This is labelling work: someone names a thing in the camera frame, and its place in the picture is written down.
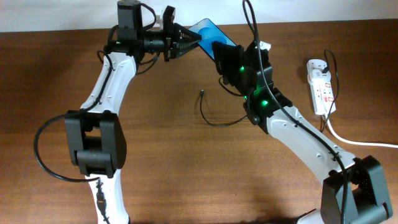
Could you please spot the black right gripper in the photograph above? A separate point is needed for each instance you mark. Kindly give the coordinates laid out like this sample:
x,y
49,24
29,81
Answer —
x,y
230,61

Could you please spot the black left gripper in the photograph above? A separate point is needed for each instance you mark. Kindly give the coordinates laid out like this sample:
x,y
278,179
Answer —
x,y
171,32

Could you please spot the blue Galaxy smartphone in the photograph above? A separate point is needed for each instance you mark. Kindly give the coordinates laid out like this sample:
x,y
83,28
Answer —
x,y
210,33

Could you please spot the white power strip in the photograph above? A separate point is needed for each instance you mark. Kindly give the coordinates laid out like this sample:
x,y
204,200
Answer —
x,y
322,94

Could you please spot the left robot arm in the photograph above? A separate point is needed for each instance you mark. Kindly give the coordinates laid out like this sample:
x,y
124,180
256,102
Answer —
x,y
94,134

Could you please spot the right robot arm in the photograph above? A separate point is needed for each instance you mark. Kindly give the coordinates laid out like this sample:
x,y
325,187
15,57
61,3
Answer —
x,y
354,190

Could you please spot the white charger adapter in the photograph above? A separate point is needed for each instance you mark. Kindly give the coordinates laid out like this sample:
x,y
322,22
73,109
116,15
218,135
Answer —
x,y
316,77

